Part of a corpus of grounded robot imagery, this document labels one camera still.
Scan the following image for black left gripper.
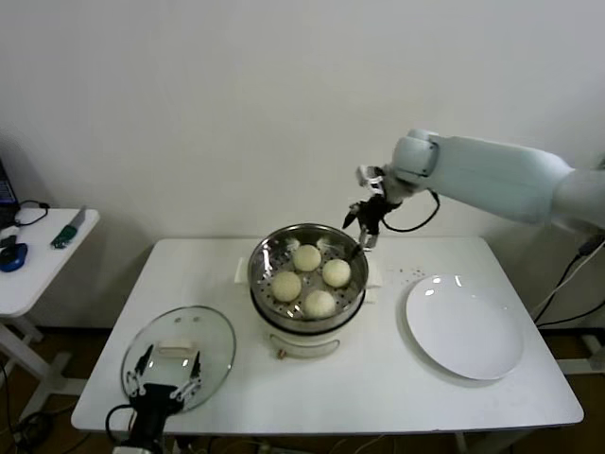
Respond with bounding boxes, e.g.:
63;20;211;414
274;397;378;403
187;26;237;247
125;343;202;441

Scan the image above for glass pot lid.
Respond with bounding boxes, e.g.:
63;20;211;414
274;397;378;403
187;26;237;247
120;306;236;417

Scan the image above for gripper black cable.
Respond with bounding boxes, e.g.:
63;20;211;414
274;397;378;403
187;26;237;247
381;188;441;233
106;404;137;441

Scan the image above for white electric cooking pot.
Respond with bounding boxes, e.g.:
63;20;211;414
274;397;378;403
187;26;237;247
234;257;383;363

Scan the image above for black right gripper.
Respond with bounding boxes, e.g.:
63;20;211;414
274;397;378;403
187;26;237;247
343;196;393;261

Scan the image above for blue computer mouse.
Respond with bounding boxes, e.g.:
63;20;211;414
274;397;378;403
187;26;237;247
0;243;28;274

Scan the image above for perforated steel steamer basket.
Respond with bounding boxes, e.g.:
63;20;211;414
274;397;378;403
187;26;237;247
247;223;369;330

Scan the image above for white side table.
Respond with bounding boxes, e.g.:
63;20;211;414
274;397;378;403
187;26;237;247
0;207;101;429

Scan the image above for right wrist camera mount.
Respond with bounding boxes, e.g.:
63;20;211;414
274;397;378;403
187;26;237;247
356;164;387;193

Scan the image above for white round plate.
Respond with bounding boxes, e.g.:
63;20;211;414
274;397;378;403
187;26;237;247
405;274;525;381

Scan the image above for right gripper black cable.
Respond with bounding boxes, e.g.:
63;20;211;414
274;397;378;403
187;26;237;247
381;188;441;233

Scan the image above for laptop screen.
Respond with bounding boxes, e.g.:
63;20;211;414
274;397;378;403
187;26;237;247
0;158;21;228

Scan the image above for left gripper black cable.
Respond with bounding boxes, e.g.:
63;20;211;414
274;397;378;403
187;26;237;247
106;404;137;441

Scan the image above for green handled tool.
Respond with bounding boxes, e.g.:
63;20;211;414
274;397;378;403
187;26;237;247
50;206;87;251

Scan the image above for thin black looped cable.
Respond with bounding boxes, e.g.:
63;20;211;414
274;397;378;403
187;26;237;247
12;201;51;228

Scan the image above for black cable with adapter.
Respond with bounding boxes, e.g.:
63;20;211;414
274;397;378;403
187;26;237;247
528;234;605;327

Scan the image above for white steamed baozi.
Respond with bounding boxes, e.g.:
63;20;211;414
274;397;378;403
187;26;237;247
303;289;337;318
321;258;352;288
271;271;303;304
292;244;322;272

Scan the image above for white stand foot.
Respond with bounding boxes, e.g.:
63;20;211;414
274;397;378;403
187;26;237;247
580;333;605;360

